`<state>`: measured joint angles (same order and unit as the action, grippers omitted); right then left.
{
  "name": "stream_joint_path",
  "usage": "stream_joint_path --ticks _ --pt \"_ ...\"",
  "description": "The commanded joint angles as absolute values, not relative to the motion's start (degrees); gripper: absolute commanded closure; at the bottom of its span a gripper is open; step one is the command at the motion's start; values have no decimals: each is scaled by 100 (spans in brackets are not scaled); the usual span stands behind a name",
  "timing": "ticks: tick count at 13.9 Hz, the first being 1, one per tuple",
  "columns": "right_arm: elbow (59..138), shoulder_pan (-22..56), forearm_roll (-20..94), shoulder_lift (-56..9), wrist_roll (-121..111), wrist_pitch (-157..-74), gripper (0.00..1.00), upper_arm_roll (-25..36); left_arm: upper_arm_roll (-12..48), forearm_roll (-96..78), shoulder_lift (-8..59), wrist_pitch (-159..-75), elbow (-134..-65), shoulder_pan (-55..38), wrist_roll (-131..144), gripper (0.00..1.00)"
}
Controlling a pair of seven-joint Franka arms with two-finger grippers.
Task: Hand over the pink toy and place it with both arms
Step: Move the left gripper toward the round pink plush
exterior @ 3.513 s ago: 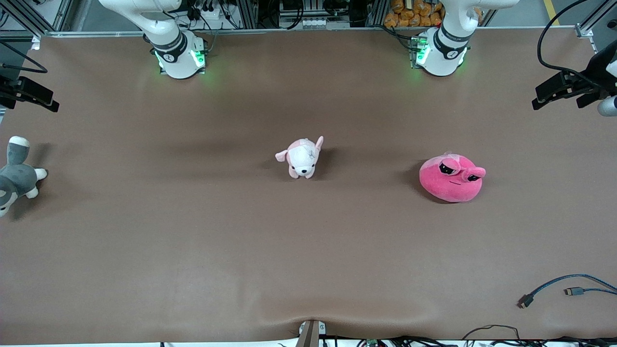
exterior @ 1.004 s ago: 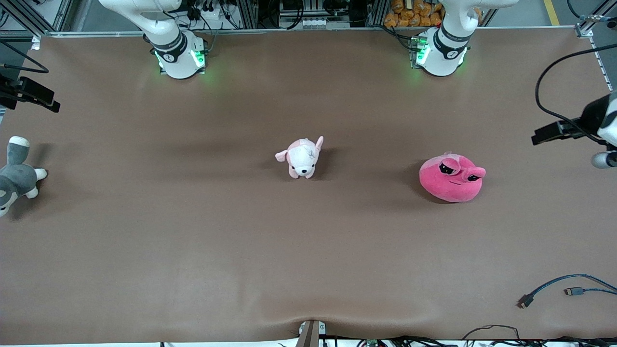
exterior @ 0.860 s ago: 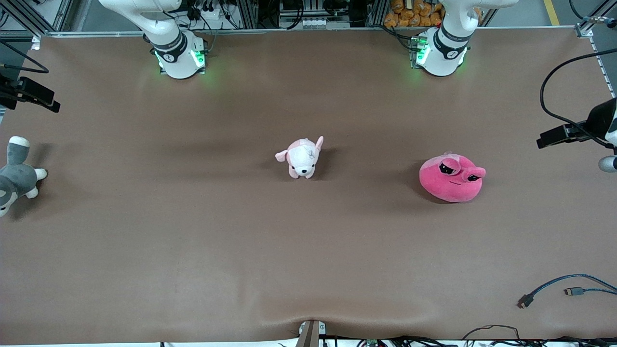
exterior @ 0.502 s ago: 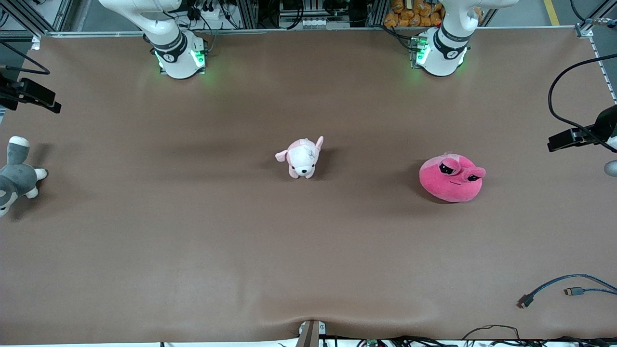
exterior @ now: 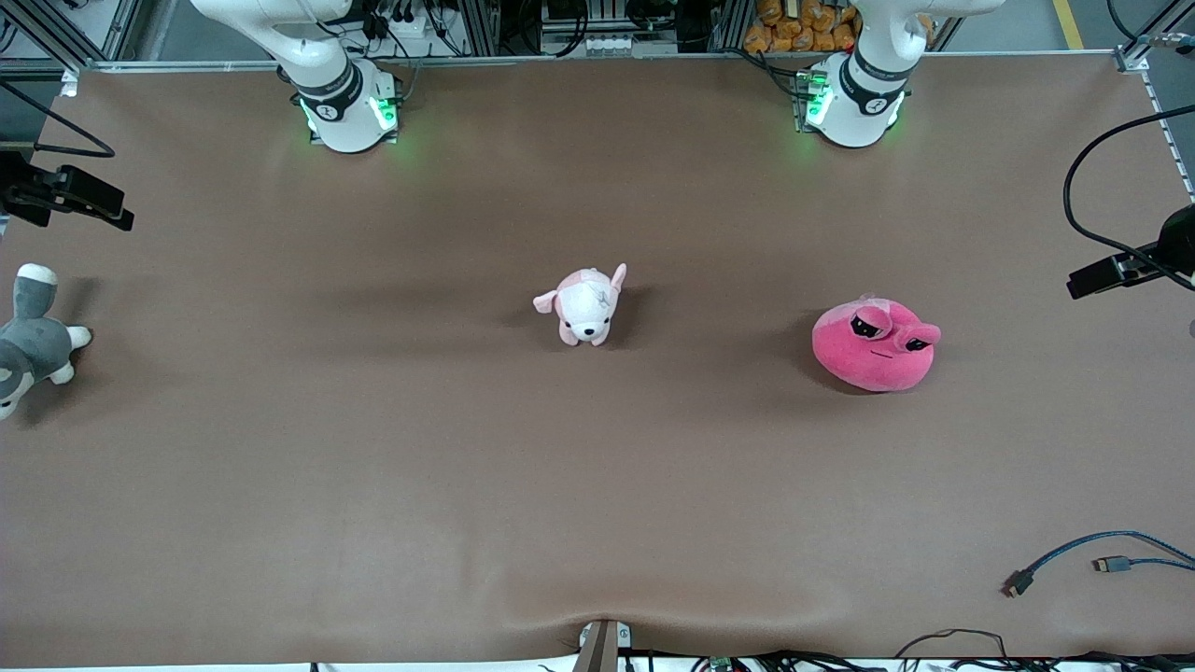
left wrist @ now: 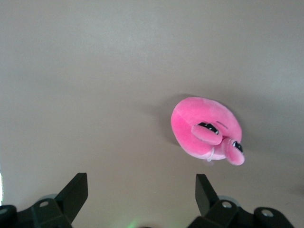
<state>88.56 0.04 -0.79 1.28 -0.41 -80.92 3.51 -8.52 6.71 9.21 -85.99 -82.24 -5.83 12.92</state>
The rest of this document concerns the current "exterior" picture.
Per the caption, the grey husky plush toy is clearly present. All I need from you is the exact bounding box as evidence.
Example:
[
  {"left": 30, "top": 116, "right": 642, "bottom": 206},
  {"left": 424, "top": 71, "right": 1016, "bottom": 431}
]
[{"left": 0, "top": 263, "right": 92, "bottom": 421}]

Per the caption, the pile of orange plush toys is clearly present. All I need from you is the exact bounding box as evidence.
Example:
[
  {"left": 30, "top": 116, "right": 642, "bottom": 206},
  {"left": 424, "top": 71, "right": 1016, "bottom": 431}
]
[{"left": 744, "top": 0, "right": 935, "bottom": 53}]

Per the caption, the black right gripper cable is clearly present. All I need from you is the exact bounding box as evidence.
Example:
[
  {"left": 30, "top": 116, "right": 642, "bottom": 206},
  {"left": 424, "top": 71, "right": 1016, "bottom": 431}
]
[{"left": 0, "top": 79, "right": 116, "bottom": 158}]

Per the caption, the thin black cable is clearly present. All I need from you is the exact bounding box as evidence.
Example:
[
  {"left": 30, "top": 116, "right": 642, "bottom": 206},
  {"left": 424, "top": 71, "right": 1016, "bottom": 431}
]
[{"left": 894, "top": 627, "right": 1011, "bottom": 662}]

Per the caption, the aluminium table frame rail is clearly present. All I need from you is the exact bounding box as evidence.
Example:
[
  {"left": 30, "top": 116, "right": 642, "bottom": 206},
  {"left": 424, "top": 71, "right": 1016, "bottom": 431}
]
[{"left": 79, "top": 51, "right": 1145, "bottom": 74}]

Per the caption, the light pink dog plush toy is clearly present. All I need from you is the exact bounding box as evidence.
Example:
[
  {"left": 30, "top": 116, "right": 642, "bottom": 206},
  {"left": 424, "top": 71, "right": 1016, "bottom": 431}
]
[{"left": 533, "top": 263, "right": 628, "bottom": 347}]

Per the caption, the blue braided cable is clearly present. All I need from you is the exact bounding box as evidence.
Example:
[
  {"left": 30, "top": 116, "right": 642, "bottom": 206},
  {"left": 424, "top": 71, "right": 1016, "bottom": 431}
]
[{"left": 1002, "top": 530, "right": 1195, "bottom": 598}]

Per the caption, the cable with silver USB plug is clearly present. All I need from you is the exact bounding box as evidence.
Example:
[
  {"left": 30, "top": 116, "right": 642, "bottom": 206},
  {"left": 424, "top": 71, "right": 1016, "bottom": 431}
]
[{"left": 1092, "top": 555, "right": 1195, "bottom": 573}]

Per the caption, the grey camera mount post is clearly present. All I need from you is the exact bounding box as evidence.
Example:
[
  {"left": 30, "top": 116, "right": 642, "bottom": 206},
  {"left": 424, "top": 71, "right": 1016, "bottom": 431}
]
[{"left": 571, "top": 618, "right": 632, "bottom": 672}]

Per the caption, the hot pink frog plush toy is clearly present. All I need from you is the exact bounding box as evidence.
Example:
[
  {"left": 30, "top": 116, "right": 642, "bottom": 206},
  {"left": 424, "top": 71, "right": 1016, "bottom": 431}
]
[{"left": 811, "top": 294, "right": 942, "bottom": 393}]

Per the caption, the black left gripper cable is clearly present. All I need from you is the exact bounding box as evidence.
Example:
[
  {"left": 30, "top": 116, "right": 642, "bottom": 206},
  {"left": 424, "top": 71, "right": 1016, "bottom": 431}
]
[{"left": 1063, "top": 105, "right": 1195, "bottom": 281}]

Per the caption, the white power strip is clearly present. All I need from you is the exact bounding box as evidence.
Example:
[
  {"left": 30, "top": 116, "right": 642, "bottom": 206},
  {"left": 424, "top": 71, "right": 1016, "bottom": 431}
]
[{"left": 385, "top": 7, "right": 451, "bottom": 40}]

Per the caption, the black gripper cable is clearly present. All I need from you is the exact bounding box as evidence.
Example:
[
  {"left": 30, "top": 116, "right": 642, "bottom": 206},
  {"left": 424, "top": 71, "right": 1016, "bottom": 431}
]
[
  {"left": 0, "top": 79, "right": 116, "bottom": 158},
  {"left": 1063, "top": 105, "right": 1195, "bottom": 281}
]

